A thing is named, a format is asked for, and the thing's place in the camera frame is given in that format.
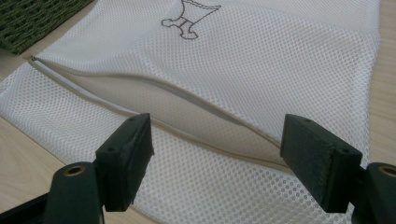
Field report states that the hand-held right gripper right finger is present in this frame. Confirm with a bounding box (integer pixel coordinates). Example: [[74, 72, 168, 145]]
[[279, 113, 364, 214]]

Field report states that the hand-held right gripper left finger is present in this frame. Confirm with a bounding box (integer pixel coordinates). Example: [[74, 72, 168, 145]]
[[94, 112, 155, 213]]

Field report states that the white mesh laundry bag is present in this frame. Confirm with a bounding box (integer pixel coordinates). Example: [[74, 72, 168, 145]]
[[0, 0, 382, 224]]

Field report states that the green woven plastic basket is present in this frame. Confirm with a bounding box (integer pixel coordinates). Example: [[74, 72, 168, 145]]
[[0, 0, 94, 56]]

